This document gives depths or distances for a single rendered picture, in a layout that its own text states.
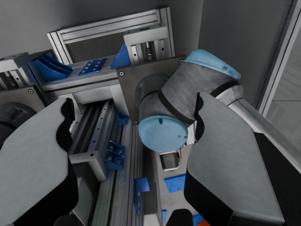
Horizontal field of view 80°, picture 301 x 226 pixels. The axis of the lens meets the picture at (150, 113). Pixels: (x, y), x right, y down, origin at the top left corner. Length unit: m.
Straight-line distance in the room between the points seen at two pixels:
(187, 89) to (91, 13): 1.34
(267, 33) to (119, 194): 0.73
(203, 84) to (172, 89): 0.07
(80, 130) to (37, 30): 1.25
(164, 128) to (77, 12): 1.38
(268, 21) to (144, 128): 0.61
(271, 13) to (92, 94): 0.71
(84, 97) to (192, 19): 1.15
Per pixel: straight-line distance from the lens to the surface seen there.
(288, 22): 0.74
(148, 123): 0.40
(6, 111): 0.73
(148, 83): 0.55
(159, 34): 0.60
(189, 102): 0.39
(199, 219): 3.62
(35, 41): 1.84
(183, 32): 1.64
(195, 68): 0.39
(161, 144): 0.44
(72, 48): 1.50
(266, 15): 0.85
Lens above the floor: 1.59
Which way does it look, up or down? 57 degrees down
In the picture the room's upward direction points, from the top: 176 degrees clockwise
